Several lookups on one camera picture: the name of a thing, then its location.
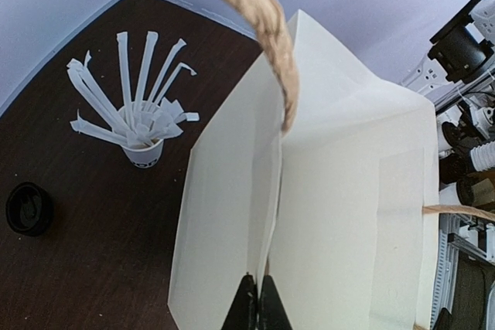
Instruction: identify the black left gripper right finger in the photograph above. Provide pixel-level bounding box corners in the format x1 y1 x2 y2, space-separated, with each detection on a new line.
259 275 292 330

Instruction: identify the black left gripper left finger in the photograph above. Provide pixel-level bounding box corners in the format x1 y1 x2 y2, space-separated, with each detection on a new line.
221 274 257 330

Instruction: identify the brown paper takeout bag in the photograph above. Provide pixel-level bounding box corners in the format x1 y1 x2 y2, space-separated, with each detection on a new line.
168 0 494 329

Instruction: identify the white cup holding straws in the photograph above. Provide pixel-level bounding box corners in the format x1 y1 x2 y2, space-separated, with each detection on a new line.
118 101 163 169

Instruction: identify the stack of black cup lids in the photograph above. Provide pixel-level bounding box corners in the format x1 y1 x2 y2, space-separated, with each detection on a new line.
5 182 54 237

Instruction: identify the aluminium front rail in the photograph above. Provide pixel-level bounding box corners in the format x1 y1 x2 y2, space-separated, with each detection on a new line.
430 214 494 329

